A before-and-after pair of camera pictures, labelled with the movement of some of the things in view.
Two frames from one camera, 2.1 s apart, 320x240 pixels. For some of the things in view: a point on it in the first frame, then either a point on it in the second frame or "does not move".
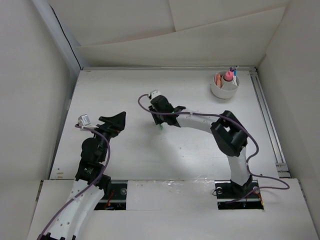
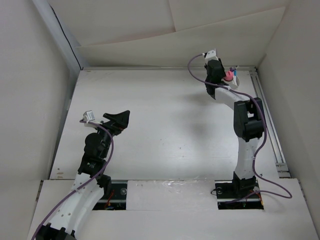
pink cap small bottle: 228,76 does not move
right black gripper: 157,119 -> 223,72
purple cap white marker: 232,70 does not move
